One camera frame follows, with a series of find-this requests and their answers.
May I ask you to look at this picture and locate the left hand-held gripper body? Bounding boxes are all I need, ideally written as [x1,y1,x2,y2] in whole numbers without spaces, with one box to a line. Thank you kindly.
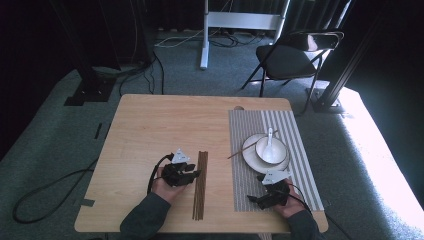
[161,148,195,188]

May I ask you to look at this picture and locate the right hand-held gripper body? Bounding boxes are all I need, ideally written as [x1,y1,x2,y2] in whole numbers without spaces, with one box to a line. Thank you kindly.
[258,169,292,211]

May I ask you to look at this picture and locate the white round plate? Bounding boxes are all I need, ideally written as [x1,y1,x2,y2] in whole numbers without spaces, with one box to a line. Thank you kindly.
[241,133,291,175]

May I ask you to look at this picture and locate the bundle of brown chopsticks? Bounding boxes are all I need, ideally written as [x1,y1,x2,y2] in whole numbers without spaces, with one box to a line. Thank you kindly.
[192,150,210,222]

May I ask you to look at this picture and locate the single brown wooden chopstick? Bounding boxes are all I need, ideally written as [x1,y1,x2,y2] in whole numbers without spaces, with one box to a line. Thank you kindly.
[227,129,279,160]

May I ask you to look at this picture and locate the person's left hand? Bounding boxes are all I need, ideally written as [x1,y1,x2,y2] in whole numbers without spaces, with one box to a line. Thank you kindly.
[151,166,188,205]

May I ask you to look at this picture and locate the person's right hand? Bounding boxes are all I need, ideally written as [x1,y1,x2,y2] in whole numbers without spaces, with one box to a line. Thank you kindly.
[273,178,306,219]

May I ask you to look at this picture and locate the grey striped placemat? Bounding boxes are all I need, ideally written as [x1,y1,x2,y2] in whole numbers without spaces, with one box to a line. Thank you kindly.
[228,109,325,213]

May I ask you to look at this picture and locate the white ceramic spoon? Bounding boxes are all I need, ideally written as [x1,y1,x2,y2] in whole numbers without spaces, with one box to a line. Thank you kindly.
[262,127,276,161]

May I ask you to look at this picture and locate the white bowl with dark rim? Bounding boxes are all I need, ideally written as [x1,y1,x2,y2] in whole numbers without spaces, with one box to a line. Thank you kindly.
[254,134,288,166]

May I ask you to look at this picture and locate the black folding chair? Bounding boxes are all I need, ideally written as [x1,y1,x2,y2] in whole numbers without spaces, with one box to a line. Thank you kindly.
[240,29,345,116]

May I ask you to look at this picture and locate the left hand-held gripper cable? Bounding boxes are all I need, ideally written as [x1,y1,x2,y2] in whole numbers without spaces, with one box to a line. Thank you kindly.
[147,152,176,196]

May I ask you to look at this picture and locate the hand-held gripper cable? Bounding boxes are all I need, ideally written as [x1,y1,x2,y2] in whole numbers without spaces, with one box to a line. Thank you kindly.
[284,179,354,240]
[147,152,176,196]

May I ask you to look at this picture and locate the right hand-held gripper cable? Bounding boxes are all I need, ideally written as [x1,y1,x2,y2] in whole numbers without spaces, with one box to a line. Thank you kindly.
[284,179,354,240]

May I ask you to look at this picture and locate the black aluminium post with base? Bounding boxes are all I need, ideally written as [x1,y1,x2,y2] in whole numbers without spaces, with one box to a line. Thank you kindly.
[311,0,395,115]

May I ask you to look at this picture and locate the bunch of black floor cables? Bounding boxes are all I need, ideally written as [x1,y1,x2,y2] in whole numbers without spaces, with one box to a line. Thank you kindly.
[117,49,166,97]

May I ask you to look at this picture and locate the black stand with base plate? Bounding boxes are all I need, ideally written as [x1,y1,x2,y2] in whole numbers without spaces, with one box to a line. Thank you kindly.
[49,0,118,107]

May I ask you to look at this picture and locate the black cable on floor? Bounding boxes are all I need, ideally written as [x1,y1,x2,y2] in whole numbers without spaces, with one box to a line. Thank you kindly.
[12,158,100,225]

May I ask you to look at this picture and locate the white cable on floor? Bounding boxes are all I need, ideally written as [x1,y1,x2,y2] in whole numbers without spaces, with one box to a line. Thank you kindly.
[154,28,205,49]

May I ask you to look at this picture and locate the white metal stand frame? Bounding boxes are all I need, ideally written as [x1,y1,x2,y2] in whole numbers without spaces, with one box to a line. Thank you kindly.
[199,0,292,71]

